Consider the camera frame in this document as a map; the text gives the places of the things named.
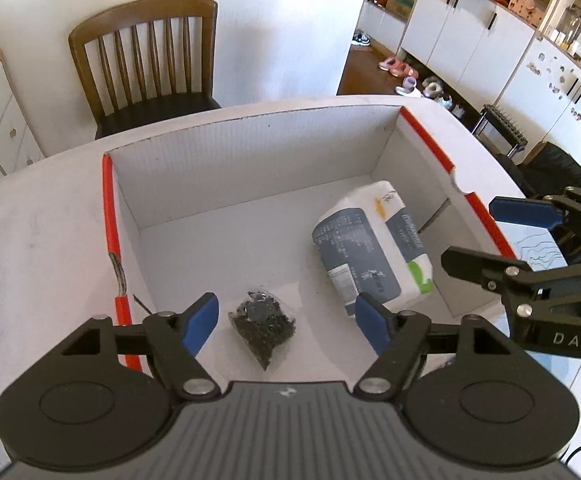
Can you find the white grey tissue pack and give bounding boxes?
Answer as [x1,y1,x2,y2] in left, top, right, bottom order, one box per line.
[311,180,434,316]

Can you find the clear bag of black screws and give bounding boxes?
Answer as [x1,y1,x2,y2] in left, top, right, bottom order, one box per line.
[228,289,296,370]

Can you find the black chair with jacket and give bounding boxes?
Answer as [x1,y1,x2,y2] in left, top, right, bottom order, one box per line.
[495,142,581,198]

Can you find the white refrigerator with magnets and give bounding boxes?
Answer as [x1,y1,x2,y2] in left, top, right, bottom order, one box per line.
[497,39,581,162]

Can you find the white tall cabinet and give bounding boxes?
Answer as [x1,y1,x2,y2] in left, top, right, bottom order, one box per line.
[400,0,535,108]

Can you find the pink slippers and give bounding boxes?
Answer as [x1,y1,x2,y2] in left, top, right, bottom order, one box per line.
[377,56,419,78]

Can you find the red white cardboard box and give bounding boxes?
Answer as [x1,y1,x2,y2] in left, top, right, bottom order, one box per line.
[100,104,519,376]

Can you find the brown wooden chair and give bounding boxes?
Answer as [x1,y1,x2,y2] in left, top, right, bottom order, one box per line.
[68,0,220,139]

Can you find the black wire rack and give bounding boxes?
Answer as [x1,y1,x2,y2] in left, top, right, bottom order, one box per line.
[472,104,528,158]

